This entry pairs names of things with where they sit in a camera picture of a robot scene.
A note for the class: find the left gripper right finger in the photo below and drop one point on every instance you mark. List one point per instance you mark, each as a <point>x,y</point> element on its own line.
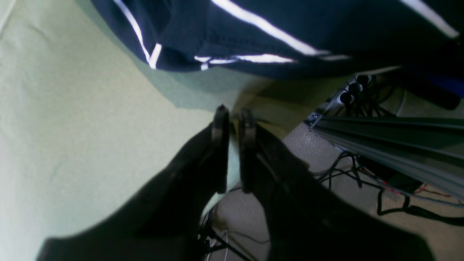
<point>307,222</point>

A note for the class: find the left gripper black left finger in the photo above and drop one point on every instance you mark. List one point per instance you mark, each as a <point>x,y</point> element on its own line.
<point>159,222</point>

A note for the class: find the navy white striped T-shirt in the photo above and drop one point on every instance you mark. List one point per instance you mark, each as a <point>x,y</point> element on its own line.
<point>288,39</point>

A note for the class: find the light green table cloth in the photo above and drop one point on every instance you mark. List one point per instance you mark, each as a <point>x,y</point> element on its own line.
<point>84,123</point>

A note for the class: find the grey power strip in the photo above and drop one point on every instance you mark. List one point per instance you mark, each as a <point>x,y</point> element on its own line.
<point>344,97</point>

